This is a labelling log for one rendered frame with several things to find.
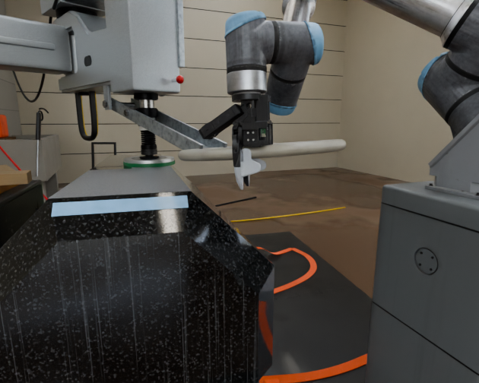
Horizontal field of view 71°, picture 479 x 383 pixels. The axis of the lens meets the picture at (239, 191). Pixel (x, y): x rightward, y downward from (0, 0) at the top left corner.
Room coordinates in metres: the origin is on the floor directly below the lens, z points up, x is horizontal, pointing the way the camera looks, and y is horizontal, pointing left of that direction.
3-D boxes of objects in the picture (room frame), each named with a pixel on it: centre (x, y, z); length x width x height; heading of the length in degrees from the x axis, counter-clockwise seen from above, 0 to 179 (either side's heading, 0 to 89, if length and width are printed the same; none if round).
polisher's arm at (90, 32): (1.76, 0.66, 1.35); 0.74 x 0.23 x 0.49; 45
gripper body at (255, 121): (0.79, -0.03, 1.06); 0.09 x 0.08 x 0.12; 75
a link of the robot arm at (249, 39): (0.80, -0.02, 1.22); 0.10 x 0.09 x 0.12; 103
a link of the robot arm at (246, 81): (0.80, -0.02, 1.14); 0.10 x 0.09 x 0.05; 164
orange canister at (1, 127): (3.93, 2.78, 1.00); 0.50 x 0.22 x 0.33; 21
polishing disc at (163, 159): (1.47, 0.40, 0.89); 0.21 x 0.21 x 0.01
